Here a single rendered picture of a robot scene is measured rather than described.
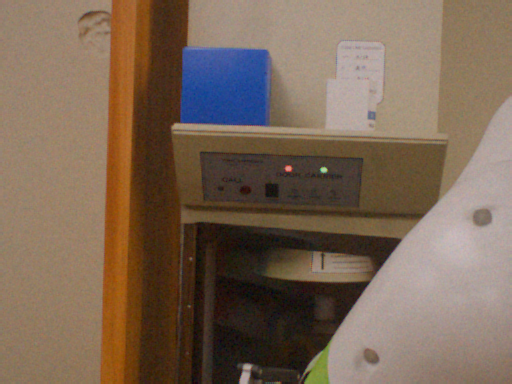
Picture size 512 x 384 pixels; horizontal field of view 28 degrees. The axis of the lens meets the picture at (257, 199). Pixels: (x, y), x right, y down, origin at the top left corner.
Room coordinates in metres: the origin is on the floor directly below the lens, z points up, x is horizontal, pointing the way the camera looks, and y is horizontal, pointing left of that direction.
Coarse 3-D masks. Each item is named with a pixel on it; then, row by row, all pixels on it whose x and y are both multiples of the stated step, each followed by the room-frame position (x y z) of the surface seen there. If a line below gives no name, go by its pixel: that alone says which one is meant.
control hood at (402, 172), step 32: (192, 128) 1.17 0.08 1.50; (224, 128) 1.17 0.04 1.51; (256, 128) 1.17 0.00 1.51; (288, 128) 1.17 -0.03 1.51; (320, 128) 1.17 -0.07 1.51; (192, 160) 1.21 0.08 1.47; (384, 160) 1.18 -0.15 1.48; (416, 160) 1.18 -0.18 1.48; (192, 192) 1.25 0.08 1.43; (384, 192) 1.22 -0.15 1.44; (416, 192) 1.22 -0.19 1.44
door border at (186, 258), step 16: (192, 224) 1.27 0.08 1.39; (192, 240) 1.27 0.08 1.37; (192, 256) 1.27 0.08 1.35; (192, 272) 1.27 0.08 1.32; (192, 288) 1.27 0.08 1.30; (192, 304) 1.27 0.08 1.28; (192, 320) 1.27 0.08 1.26; (176, 336) 1.27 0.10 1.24; (192, 336) 1.27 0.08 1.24; (192, 352) 1.27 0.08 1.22; (176, 368) 1.27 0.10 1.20
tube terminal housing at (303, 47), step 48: (192, 0) 1.29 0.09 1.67; (240, 0) 1.29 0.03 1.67; (288, 0) 1.28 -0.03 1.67; (336, 0) 1.28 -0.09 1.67; (384, 0) 1.28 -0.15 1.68; (432, 0) 1.27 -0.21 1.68; (288, 48) 1.28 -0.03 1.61; (432, 48) 1.27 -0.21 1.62; (288, 96) 1.28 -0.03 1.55; (384, 96) 1.28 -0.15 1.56; (432, 96) 1.27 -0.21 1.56
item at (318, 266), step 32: (224, 224) 1.25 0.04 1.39; (224, 256) 1.25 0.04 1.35; (256, 256) 1.22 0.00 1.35; (288, 256) 1.20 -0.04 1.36; (320, 256) 1.18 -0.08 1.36; (352, 256) 1.16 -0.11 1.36; (384, 256) 1.14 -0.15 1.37; (224, 288) 1.24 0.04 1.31; (256, 288) 1.22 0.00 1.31; (288, 288) 1.20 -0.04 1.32; (320, 288) 1.18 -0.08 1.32; (352, 288) 1.16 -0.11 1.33; (224, 320) 1.24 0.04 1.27; (256, 320) 1.22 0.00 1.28; (288, 320) 1.20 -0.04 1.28; (320, 320) 1.18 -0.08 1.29; (224, 352) 1.24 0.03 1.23; (256, 352) 1.22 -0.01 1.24; (288, 352) 1.20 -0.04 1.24
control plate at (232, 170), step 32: (224, 160) 1.20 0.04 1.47; (256, 160) 1.20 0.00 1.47; (288, 160) 1.19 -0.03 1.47; (320, 160) 1.19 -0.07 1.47; (352, 160) 1.19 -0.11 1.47; (224, 192) 1.24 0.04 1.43; (256, 192) 1.24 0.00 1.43; (288, 192) 1.23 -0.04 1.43; (320, 192) 1.23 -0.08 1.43; (352, 192) 1.23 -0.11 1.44
